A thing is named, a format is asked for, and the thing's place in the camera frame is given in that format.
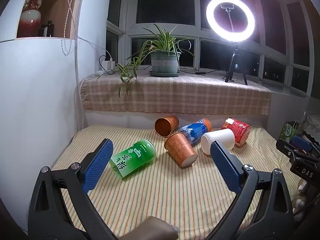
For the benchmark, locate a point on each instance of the person's right hand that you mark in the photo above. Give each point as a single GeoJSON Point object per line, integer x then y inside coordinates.
{"type": "Point", "coordinates": [301, 188]}

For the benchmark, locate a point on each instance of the green printed cup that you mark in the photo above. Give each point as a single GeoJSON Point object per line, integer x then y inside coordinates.
{"type": "Point", "coordinates": [132, 158]}

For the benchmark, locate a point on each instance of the striped table cloth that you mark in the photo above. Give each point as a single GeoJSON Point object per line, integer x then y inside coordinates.
{"type": "Point", "coordinates": [162, 195]}

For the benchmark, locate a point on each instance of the white charger plug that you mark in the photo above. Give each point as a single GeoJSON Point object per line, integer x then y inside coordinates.
{"type": "Point", "coordinates": [107, 64]}
{"type": "Point", "coordinates": [113, 64]}

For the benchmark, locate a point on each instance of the plaid windowsill cloth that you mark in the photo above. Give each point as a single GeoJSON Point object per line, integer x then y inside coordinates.
{"type": "Point", "coordinates": [175, 95]}

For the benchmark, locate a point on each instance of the black tripod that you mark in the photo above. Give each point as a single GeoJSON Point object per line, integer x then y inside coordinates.
{"type": "Point", "coordinates": [235, 62]}

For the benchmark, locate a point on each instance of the potted spider plant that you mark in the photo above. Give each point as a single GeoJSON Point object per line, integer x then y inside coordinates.
{"type": "Point", "coordinates": [163, 61]}

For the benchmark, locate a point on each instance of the green plant saucer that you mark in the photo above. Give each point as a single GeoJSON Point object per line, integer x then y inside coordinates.
{"type": "Point", "coordinates": [163, 74]}

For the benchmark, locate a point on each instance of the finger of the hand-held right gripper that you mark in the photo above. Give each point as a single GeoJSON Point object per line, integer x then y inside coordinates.
{"type": "Point", "coordinates": [287, 147]}
{"type": "Point", "coordinates": [300, 142]}

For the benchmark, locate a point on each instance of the green tissue pack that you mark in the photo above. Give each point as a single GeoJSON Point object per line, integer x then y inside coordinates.
{"type": "Point", "coordinates": [287, 132]}

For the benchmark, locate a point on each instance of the white framed window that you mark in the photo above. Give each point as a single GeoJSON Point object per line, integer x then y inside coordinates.
{"type": "Point", "coordinates": [197, 33]}

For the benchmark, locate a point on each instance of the white cabinet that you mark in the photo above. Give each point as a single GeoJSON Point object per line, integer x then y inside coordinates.
{"type": "Point", "coordinates": [37, 92]}

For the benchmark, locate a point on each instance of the blue printed cup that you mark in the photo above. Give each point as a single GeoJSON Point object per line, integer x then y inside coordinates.
{"type": "Point", "coordinates": [196, 130]}

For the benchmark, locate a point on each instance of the plain copper cup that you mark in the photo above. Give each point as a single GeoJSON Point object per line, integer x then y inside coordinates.
{"type": "Point", "coordinates": [166, 126]}

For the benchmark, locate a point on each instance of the red ceramic vase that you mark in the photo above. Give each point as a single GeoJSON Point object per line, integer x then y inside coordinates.
{"type": "Point", "coordinates": [31, 17]}

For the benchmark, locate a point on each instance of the red printed cup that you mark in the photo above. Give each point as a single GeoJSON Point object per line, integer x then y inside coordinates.
{"type": "Point", "coordinates": [238, 130]}

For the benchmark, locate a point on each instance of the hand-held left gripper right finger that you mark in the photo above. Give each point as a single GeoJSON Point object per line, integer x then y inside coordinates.
{"type": "Point", "coordinates": [225, 166]}

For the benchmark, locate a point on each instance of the white cup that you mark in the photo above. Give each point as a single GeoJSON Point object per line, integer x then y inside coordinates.
{"type": "Point", "coordinates": [220, 137]}

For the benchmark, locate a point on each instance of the orange patterned paper cup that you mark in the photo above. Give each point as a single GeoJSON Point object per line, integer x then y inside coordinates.
{"type": "Point", "coordinates": [180, 148]}

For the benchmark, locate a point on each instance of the brown rounded cushion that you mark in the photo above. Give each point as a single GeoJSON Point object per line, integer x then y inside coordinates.
{"type": "Point", "coordinates": [152, 228]}

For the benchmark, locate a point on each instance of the white lace cloth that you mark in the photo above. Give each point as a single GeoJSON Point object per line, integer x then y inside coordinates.
{"type": "Point", "coordinates": [312, 125]}

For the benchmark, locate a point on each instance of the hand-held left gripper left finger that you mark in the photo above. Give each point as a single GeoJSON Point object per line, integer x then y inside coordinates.
{"type": "Point", "coordinates": [98, 163]}

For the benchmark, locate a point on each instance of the dark bottle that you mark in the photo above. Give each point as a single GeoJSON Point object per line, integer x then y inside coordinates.
{"type": "Point", "coordinates": [50, 28]}
{"type": "Point", "coordinates": [43, 31]}

